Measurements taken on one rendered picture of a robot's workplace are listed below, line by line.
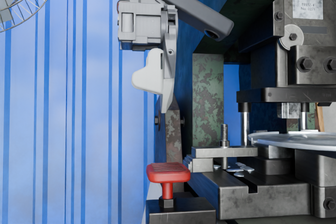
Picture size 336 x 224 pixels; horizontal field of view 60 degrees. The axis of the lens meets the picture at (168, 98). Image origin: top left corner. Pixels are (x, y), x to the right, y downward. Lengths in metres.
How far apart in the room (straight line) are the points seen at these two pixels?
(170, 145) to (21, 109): 1.15
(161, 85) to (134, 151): 1.40
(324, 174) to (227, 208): 0.18
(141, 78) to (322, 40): 0.45
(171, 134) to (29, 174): 1.15
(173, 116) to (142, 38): 0.55
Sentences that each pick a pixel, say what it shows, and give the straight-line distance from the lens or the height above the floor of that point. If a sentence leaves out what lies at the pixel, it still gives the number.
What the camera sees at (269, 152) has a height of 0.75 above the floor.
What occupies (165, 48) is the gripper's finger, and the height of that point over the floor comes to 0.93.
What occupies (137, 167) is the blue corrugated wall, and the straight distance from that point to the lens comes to 1.82.
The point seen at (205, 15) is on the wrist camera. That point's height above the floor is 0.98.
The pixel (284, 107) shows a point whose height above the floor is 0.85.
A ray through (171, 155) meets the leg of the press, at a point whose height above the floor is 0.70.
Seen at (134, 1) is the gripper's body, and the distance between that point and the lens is 0.44.
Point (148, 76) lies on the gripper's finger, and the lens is 0.41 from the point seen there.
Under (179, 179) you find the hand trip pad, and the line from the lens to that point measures 0.41.
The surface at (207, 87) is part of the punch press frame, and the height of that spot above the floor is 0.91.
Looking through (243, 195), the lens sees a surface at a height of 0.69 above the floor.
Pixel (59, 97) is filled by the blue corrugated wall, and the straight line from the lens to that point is 1.81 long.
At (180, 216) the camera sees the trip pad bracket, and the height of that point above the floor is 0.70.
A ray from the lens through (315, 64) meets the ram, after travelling 0.67.
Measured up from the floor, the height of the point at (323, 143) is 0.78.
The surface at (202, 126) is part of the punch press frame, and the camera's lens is 0.86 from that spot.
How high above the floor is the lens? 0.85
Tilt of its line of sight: 2 degrees up
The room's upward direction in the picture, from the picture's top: straight up
